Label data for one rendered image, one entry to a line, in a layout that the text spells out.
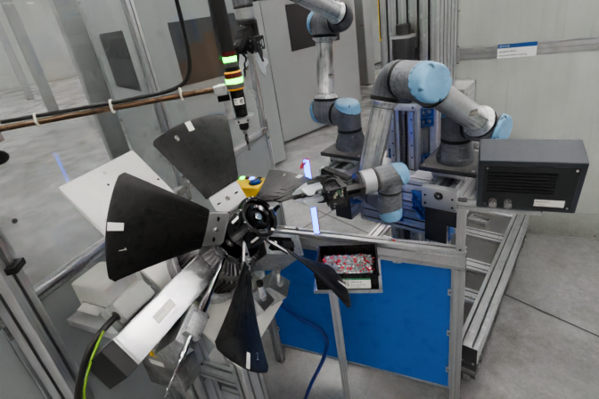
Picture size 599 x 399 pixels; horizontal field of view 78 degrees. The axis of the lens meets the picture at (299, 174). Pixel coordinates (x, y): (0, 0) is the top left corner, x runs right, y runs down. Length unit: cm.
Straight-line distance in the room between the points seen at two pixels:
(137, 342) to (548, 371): 186
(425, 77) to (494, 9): 150
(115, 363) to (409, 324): 117
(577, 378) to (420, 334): 82
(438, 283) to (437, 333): 26
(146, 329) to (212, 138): 52
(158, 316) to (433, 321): 110
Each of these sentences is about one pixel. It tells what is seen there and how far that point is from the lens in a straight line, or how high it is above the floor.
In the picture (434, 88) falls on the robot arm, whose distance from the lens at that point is 116.
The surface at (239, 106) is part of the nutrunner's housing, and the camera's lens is 97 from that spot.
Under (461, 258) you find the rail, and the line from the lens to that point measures 143.
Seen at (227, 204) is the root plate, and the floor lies 124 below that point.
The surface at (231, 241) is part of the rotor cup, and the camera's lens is 103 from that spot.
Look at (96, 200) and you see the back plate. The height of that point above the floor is 130.
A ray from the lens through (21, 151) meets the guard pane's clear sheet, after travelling 144.
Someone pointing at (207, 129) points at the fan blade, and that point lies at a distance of 112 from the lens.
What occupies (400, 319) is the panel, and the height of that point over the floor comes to 47.
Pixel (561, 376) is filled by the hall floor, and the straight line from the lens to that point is 228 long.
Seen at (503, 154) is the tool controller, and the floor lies 124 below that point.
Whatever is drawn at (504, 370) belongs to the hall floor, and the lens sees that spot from 222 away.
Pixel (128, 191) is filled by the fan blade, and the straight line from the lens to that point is 88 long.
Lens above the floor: 170
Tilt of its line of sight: 24 degrees down
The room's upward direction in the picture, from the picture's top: 9 degrees counter-clockwise
